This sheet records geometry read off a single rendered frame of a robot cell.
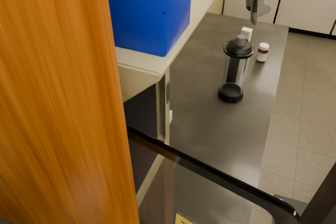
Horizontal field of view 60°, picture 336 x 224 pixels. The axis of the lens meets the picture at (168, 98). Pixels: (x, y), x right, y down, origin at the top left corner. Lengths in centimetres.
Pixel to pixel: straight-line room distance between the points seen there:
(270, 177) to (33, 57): 197
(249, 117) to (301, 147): 132
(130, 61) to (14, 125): 19
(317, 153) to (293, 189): 40
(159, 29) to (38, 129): 21
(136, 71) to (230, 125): 76
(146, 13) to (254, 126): 81
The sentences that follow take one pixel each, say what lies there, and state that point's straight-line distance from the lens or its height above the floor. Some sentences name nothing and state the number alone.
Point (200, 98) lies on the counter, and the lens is 118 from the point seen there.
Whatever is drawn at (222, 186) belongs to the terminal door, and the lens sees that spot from 42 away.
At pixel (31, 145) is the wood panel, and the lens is 48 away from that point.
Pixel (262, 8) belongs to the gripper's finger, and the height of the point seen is 133.
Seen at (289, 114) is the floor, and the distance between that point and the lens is 264.
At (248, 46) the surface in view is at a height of 118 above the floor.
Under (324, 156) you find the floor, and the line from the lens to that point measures 243.
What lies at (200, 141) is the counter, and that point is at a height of 94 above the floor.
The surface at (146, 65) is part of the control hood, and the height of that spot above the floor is 151.
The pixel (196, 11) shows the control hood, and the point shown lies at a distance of 50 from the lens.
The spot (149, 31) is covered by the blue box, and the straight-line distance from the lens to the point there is 37.
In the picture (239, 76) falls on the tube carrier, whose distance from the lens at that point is 110.
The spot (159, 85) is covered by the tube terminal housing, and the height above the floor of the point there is 121.
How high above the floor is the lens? 172
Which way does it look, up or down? 42 degrees down
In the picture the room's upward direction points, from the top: straight up
